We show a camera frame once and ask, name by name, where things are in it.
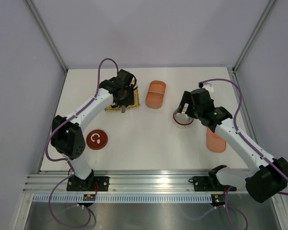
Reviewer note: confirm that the round metal bowl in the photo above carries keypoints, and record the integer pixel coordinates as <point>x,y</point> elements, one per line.
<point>181,119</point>

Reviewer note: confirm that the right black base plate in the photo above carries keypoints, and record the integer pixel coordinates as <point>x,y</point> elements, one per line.
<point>203,184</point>

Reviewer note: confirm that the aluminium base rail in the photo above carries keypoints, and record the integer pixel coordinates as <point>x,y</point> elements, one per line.
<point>123,181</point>

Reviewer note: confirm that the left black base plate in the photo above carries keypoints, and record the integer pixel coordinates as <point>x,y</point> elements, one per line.
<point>100,183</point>

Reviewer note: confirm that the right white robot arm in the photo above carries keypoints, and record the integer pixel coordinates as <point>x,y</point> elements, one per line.
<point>266,176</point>

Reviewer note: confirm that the left aluminium frame post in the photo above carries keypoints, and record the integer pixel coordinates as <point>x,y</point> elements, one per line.
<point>43,29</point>

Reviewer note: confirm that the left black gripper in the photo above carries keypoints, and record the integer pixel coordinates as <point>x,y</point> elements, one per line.
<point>129,100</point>

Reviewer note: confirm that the pink oval lunch box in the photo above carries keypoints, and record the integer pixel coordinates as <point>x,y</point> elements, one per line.
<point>155,94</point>

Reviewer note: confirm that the right aluminium frame post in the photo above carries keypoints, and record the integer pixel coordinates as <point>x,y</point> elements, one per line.
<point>255,32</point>

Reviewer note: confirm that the pink lunch box lid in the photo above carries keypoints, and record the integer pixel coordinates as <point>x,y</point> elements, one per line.
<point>214,142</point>

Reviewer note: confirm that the aluminium frame post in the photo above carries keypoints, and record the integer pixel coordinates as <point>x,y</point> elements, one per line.
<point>43,29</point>
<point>255,32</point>

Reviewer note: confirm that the white slotted cable duct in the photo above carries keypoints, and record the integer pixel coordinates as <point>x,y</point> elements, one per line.
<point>124,198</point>

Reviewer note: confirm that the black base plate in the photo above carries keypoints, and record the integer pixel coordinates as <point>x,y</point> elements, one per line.
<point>203,184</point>
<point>100,183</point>

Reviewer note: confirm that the red round bowl lid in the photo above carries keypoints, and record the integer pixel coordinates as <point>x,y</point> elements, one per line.
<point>96,139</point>

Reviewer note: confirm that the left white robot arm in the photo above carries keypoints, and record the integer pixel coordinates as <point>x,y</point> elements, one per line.
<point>67,131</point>

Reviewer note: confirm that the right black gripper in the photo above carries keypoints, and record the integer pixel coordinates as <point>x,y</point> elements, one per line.
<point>186,99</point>

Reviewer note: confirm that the yellow bamboo mat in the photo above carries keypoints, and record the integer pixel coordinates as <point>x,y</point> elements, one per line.
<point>134,103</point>

